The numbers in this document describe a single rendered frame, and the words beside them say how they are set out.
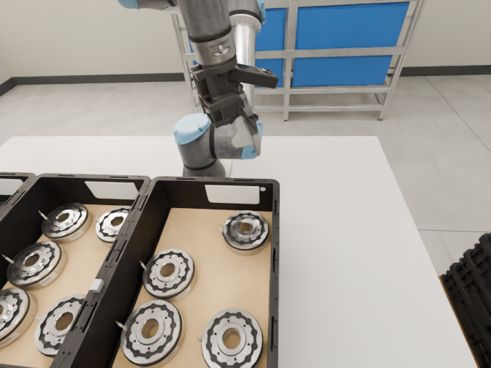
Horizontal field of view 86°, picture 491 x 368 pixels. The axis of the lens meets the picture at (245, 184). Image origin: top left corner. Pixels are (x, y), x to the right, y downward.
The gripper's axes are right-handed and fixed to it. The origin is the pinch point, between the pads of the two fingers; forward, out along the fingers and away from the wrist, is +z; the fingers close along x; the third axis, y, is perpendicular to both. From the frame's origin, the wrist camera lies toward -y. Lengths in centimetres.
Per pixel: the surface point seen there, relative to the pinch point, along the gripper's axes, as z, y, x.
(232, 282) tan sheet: 12.2, 18.3, 24.4
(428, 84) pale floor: 131, -243, -107
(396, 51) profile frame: 60, -155, -85
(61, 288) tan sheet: 8, 50, 9
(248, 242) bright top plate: 9.9, 11.6, 19.2
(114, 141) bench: 22, 37, -62
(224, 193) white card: 6.6, 10.7, 6.6
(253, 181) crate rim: 3.9, 4.0, 9.9
